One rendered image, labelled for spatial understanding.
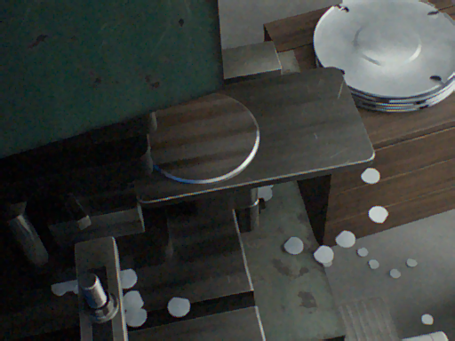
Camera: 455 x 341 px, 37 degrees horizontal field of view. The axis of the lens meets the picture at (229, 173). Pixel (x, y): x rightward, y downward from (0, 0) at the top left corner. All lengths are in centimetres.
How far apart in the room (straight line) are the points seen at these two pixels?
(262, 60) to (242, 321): 43
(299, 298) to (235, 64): 38
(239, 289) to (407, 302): 84
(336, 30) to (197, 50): 107
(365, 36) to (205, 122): 72
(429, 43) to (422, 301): 53
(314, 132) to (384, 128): 58
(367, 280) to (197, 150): 87
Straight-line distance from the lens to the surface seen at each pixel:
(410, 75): 136
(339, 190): 137
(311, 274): 80
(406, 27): 145
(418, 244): 159
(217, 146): 72
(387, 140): 130
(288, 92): 77
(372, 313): 132
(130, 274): 74
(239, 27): 201
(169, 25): 36
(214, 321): 71
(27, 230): 68
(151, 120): 59
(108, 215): 70
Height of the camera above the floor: 135
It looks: 54 degrees down
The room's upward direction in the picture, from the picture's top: 5 degrees counter-clockwise
